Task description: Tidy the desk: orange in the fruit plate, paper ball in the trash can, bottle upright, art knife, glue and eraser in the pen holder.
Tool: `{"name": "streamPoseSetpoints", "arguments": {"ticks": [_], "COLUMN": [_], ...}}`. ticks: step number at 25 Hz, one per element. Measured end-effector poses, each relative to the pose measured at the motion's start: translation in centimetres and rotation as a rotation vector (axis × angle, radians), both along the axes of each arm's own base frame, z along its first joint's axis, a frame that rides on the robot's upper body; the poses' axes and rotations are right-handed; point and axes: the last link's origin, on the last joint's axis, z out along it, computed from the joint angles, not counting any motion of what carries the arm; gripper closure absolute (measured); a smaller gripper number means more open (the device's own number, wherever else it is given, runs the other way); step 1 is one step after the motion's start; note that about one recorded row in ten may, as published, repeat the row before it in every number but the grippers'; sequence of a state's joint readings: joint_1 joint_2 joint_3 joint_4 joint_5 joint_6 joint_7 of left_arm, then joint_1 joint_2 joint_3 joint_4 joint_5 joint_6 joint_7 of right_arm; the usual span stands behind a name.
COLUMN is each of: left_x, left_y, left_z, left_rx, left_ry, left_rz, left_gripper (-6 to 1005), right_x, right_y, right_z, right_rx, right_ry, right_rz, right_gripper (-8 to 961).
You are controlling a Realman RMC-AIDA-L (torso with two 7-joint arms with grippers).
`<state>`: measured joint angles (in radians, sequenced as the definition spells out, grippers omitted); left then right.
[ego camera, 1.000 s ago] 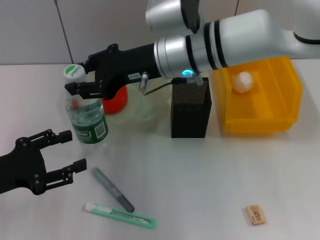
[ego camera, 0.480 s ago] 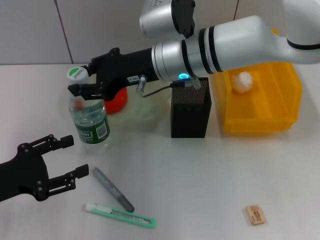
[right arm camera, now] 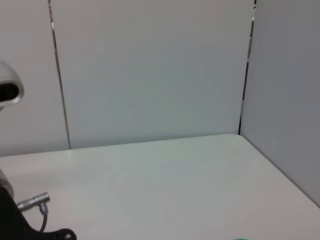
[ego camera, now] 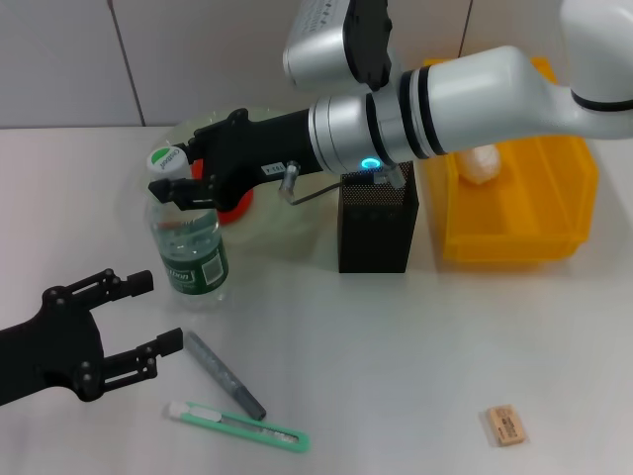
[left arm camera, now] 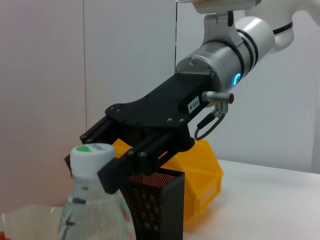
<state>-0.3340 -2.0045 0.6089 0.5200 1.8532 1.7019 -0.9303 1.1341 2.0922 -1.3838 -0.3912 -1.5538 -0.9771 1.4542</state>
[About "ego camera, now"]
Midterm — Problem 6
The red-orange toy orange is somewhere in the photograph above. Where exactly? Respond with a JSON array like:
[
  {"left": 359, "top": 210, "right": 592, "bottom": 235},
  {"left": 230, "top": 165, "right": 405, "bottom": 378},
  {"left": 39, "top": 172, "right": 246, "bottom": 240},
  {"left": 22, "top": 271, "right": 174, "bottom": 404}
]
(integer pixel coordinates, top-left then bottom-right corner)
[{"left": 190, "top": 157, "right": 256, "bottom": 227}]

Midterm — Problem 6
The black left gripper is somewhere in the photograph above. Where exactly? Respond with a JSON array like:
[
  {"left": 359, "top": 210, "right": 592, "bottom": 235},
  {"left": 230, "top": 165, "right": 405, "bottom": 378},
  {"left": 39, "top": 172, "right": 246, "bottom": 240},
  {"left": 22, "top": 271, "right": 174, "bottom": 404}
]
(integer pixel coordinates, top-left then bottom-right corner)
[{"left": 0, "top": 268, "right": 186, "bottom": 408}]

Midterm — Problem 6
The tan rectangular eraser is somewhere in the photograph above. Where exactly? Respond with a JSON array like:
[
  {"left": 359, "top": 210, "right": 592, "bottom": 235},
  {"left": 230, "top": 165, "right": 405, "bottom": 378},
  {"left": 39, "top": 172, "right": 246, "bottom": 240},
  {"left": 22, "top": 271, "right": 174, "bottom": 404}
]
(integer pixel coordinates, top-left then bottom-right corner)
[{"left": 479, "top": 404, "right": 528, "bottom": 448}]

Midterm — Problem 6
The grey marker pen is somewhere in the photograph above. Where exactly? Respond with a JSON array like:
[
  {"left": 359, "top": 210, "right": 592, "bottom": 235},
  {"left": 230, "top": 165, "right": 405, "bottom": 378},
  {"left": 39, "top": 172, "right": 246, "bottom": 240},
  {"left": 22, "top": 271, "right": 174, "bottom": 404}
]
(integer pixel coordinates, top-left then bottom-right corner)
[{"left": 185, "top": 330, "right": 267, "bottom": 422}]

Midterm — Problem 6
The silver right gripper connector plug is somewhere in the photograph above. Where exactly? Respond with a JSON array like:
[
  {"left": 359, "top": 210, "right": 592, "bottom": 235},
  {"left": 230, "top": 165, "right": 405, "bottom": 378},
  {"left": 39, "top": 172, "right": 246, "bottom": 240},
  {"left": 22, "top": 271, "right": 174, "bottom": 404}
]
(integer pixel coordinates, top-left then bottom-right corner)
[{"left": 279, "top": 160, "right": 302, "bottom": 205}]

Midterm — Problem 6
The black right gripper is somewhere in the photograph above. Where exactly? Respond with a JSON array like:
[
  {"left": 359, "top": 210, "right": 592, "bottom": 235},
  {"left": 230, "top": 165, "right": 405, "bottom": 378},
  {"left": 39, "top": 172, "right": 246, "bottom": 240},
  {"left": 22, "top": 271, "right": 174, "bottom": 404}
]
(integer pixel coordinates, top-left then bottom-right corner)
[{"left": 148, "top": 108, "right": 323, "bottom": 212}]

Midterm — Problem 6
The green utility knife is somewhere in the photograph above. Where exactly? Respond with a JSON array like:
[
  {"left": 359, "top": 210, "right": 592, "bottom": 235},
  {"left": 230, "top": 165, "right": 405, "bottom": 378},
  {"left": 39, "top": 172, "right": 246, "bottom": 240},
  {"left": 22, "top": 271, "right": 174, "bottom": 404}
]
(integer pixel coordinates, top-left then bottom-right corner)
[{"left": 165, "top": 400, "right": 312, "bottom": 454}]

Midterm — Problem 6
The yellow plastic bin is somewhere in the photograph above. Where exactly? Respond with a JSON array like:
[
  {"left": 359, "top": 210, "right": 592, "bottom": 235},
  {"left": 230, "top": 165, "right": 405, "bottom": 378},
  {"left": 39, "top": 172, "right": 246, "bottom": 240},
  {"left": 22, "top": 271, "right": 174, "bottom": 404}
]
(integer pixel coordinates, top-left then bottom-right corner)
[{"left": 420, "top": 56, "right": 600, "bottom": 263}]

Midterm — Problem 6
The black mesh pen holder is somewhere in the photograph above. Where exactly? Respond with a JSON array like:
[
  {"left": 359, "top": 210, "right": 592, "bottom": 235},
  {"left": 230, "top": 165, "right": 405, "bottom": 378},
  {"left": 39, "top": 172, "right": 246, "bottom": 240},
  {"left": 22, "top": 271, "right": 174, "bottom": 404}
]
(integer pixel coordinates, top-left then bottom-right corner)
[{"left": 337, "top": 160, "right": 420, "bottom": 274}]

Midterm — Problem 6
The clear green-label water bottle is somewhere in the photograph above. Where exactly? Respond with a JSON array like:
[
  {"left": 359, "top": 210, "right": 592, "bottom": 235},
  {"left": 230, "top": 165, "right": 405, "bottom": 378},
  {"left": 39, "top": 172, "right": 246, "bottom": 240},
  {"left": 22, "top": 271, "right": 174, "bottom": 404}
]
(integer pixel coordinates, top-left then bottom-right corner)
[{"left": 144, "top": 145, "right": 229, "bottom": 314}]

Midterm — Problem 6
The white paper ball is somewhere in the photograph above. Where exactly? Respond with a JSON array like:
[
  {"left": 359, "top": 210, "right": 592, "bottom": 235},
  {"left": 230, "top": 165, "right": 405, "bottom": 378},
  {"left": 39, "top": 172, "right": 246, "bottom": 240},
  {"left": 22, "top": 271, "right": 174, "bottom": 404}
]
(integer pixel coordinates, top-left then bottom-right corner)
[{"left": 454, "top": 143, "right": 503, "bottom": 187}]

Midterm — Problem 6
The pale green glass fruit plate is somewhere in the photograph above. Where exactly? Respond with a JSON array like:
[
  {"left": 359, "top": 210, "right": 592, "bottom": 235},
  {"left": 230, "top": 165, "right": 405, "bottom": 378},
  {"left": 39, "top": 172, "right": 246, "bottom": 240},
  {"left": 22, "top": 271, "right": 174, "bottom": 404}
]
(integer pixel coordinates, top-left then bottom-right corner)
[{"left": 126, "top": 107, "right": 338, "bottom": 258}]

